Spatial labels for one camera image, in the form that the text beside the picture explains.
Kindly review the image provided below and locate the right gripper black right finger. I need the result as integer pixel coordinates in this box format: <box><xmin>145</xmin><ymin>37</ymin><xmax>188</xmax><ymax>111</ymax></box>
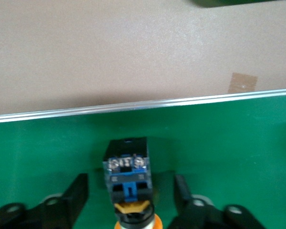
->
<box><xmin>168</xmin><ymin>175</ymin><xmax>266</xmax><ymax>229</ymax></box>

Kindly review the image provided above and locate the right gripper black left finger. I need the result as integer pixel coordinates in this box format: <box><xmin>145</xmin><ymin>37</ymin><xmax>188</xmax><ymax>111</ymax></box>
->
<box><xmin>0</xmin><ymin>173</ymin><xmax>89</xmax><ymax>229</ymax></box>

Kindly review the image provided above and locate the yellow push button switch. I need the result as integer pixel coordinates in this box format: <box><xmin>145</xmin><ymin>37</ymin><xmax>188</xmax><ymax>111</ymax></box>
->
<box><xmin>102</xmin><ymin>137</ymin><xmax>163</xmax><ymax>229</ymax></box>

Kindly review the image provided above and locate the green conveyor belt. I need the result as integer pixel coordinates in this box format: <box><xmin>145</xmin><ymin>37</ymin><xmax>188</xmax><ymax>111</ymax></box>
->
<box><xmin>0</xmin><ymin>87</ymin><xmax>286</xmax><ymax>229</ymax></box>

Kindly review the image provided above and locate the brown tape piece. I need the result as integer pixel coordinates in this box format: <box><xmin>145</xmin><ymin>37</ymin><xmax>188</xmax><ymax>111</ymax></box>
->
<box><xmin>227</xmin><ymin>72</ymin><xmax>258</xmax><ymax>94</ymax></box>

